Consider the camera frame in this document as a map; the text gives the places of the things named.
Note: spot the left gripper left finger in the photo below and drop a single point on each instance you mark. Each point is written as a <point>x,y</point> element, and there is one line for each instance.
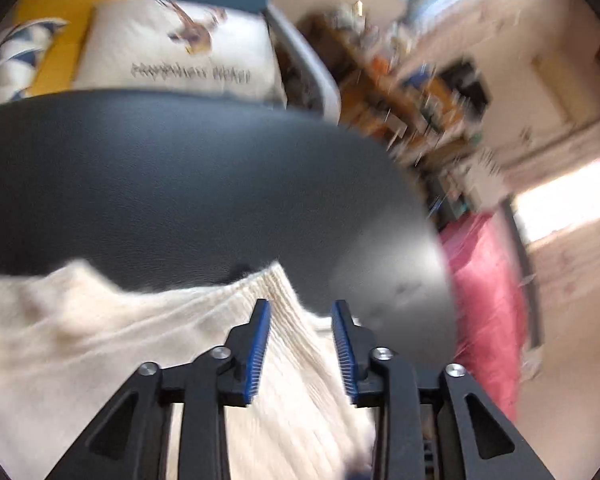
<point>239,377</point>

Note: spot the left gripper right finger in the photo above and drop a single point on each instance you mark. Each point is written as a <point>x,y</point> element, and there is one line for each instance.
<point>354,344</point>

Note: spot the cream knit sweater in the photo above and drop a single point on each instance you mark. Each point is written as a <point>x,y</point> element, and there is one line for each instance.
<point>69,339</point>

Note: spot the pink quilted blanket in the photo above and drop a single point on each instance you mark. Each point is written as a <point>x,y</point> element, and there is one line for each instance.
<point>491,313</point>

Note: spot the white deer print pillow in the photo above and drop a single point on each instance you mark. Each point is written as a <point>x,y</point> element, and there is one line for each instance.
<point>180,46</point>

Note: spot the triangle pattern pillow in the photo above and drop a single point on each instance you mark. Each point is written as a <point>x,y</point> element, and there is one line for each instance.
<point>22,51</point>

